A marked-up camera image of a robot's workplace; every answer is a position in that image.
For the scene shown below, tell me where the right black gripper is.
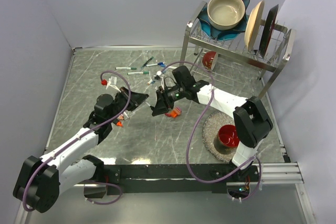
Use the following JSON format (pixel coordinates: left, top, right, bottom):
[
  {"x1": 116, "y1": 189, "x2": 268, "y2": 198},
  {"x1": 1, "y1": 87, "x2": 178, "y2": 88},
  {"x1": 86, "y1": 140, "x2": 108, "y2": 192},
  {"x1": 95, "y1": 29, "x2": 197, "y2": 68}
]
[{"x1": 152, "y1": 84, "x2": 185, "y2": 117}]

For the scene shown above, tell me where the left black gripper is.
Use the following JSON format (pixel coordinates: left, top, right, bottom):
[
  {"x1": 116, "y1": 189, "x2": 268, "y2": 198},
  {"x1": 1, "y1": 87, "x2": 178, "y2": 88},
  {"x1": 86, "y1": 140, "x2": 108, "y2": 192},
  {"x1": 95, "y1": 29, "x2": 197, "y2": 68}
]
[{"x1": 107, "y1": 86, "x2": 149, "y2": 123}]

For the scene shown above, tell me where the green capped marker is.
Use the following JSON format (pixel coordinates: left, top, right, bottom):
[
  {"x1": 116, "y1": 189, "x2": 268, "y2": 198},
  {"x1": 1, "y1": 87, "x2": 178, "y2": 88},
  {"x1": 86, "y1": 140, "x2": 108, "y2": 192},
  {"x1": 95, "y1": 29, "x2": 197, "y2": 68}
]
[
  {"x1": 115, "y1": 67, "x2": 137, "y2": 70},
  {"x1": 127, "y1": 71, "x2": 150, "y2": 76}
]

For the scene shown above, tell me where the black orange highlighter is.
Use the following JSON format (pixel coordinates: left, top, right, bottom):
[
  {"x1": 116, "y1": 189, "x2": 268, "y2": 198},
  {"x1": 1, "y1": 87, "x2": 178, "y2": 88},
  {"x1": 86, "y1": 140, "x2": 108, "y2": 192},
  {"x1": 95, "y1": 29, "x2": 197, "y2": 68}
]
[{"x1": 114, "y1": 121, "x2": 123, "y2": 127}]

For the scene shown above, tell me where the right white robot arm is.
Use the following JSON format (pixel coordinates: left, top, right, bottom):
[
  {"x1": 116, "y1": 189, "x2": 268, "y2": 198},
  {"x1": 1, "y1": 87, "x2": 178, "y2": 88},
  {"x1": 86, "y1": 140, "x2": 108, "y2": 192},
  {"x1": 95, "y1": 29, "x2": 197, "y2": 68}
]
[{"x1": 152, "y1": 66, "x2": 274, "y2": 181}]

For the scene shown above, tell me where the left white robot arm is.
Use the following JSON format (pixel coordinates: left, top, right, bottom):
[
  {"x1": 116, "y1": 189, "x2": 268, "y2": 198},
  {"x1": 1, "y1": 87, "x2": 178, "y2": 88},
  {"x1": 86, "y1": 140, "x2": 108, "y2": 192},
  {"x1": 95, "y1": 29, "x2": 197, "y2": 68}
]
[{"x1": 13, "y1": 87, "x2": 149, "y2": 213}]

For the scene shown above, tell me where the blue capped white marker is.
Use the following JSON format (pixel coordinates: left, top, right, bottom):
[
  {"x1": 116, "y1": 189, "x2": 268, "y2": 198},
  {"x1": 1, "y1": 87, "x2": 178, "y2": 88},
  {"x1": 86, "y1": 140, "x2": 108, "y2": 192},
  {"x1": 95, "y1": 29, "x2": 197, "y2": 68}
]
[{"x1": 157, "y1": 62, "x2": 166, "y2": 68}]

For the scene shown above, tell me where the speckled grey plate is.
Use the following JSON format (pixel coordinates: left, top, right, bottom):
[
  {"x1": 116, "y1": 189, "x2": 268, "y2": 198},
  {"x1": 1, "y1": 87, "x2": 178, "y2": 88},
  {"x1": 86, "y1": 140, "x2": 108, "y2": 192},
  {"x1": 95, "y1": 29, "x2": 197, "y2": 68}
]
[{"x1": 202, "y1": 111, "x2": 237, "y2": 164}]

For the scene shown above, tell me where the small red bowl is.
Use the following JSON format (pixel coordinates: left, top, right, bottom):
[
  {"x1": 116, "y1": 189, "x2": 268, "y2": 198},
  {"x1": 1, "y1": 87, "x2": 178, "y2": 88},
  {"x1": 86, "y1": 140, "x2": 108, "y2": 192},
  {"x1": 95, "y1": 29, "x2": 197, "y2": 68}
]
[{"x1": 202, "y1": 51, "x2": 218, "y2": 71}]

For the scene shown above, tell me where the red black mug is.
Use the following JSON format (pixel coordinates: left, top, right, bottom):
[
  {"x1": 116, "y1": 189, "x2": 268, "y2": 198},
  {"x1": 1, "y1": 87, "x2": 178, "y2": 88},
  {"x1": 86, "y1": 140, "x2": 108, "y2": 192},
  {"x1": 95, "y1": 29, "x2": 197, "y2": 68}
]
[{"x1": 213, "y1": 124, "x2": 240, "y2": 154}]

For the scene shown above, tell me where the black base bar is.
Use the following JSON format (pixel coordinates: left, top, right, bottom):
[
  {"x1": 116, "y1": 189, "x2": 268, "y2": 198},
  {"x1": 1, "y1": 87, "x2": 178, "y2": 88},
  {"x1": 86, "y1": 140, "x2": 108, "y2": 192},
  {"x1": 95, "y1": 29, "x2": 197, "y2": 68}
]
[{"x1": 87, "y1": 164, "x2": 259, "y2": 194}]

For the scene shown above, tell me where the teal star shaped plate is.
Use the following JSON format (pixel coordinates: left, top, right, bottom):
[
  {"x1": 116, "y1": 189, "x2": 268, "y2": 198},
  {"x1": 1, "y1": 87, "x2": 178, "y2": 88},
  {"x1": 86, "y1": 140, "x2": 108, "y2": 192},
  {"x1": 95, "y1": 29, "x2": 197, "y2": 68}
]
[{"x1": 197, "y1": 0, "x2": 250, "y2": 41}]

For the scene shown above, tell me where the beige ceramic bowl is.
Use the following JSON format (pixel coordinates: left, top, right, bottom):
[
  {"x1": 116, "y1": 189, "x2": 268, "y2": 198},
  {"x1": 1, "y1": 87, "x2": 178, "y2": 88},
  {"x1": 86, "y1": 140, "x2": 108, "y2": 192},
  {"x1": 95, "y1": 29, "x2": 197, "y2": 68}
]
[{"x1": 207, "y1": 0, "x2": 246, "y2": 30}]

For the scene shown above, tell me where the beige plate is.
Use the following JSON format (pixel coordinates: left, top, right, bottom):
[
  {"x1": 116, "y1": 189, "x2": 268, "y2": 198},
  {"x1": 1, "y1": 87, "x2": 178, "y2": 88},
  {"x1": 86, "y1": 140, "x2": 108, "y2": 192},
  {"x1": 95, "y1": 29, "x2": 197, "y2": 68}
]
[{"x1": 244, "y1": 0, "x2": 265, "y2": 52}]

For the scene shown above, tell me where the steel dish rack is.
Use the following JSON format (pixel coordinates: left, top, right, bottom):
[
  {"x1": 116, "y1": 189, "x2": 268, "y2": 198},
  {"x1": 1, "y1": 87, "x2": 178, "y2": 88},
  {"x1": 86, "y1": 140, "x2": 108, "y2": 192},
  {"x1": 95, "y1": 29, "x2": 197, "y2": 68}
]
[{"x1": 180, "y1": 1, "x2": 297, "y2": 98}]

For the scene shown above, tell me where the black plate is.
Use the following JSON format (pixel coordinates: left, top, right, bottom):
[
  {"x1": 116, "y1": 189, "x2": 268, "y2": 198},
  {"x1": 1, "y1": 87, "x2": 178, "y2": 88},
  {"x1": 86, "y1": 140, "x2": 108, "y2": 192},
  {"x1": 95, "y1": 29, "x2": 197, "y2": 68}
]
[{"x1": 258, "y1": 4, "x2": 279, "y2": 58}]

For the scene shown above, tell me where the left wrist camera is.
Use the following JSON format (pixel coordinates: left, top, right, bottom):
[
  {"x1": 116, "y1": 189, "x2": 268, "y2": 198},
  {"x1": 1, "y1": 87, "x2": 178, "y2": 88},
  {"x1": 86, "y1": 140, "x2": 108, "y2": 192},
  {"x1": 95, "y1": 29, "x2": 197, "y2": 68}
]
[{"x1": 101, "y1": 77, "x2": 120, "y2": 91}]

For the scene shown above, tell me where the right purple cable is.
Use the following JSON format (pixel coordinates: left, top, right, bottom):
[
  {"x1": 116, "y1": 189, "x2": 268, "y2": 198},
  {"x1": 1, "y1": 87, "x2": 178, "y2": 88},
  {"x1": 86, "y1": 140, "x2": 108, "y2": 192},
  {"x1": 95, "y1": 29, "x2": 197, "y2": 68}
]
[{"x1": 160, "y1": 60, "x2": 263, "y2": 201}]

